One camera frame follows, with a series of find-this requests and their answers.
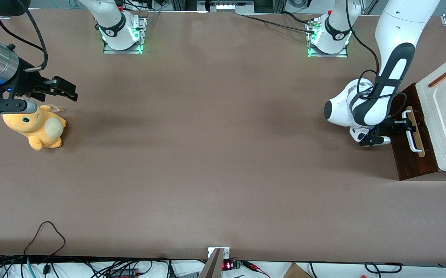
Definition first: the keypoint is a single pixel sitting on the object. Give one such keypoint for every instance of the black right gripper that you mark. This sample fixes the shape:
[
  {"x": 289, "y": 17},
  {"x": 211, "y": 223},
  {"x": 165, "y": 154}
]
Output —
[{"x": 25, "y": 83}]

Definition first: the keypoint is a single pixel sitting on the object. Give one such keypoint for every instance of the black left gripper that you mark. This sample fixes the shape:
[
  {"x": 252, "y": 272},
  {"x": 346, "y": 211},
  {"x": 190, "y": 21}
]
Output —
[{"x": 393, "y": 125}]

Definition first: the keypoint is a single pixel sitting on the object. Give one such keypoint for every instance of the dark wood drawer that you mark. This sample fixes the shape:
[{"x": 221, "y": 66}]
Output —
[{"x": 404, "y": 162}]

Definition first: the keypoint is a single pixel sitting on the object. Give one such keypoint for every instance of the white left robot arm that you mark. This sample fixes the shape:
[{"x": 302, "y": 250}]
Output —
[{"x": 397, "y": 27}]

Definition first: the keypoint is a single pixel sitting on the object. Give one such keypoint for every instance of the orange plush toy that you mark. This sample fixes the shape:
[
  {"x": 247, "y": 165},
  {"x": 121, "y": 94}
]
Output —
[{"x": 39, "y": 129}]

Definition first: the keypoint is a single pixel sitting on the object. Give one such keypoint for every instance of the brown strip on cabinet lid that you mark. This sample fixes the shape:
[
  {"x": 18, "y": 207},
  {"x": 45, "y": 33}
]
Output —
[{"x": 441, "y": 78}]

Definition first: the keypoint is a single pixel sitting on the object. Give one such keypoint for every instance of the brown cardboard piece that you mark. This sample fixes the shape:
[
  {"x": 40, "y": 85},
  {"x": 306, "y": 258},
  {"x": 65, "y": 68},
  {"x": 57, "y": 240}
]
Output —
[{"x": 294, "y": 272}]

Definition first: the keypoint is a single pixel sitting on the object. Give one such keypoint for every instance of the white light bar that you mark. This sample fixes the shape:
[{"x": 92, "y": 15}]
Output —
[{"x": 227, "y": 5}]

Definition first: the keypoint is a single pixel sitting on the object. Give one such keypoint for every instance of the orange black device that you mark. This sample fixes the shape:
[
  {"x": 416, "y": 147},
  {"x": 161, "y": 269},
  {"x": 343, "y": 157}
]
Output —
[{"x": 124, "y": 273}]

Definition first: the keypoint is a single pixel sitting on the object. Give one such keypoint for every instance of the red clip leads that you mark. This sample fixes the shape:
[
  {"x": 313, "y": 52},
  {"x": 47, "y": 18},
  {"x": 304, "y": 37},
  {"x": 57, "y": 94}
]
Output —
[{"x": 256, "y": 267}]

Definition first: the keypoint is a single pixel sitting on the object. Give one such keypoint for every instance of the red led display module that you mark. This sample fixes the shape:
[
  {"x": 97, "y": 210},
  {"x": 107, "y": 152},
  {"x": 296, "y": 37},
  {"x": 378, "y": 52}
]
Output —
[{"x": 227, "y": 265}]

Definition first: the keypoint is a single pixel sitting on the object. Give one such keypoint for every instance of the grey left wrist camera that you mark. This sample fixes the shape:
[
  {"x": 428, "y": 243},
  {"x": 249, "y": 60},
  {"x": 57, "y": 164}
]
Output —
[{"x": 377, "y": 141}]

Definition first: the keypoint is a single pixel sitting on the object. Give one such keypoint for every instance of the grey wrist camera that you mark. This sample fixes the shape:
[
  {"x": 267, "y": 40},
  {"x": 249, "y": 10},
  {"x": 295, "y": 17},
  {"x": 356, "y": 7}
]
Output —
[
  {"x": 377, "y": 141},
  {"x": 10, "y": 107}
]

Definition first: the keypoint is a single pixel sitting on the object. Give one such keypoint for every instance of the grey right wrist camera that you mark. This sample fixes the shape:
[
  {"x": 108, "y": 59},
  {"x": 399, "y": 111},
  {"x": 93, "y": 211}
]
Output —
[{"x": 10, "y": 107}]

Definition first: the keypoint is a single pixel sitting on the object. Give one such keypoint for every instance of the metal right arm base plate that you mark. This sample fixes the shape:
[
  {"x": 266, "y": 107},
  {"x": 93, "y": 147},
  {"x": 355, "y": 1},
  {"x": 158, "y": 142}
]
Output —
[{"x": 111, "y": 49}]

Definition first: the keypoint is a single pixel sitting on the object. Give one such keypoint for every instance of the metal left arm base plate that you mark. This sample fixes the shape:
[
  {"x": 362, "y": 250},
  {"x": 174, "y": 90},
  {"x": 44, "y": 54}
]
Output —
[{"x": 341, "y": 54}]

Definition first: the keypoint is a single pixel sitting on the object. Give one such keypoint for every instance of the small metal bracket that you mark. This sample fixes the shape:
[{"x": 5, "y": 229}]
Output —
[{"x": 226, "y": 253}]

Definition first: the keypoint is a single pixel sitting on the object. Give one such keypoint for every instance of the grey metal camera beam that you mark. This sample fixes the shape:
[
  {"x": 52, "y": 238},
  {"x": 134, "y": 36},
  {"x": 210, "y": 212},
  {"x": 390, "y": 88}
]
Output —
[{"x": 211, "y": 268}]

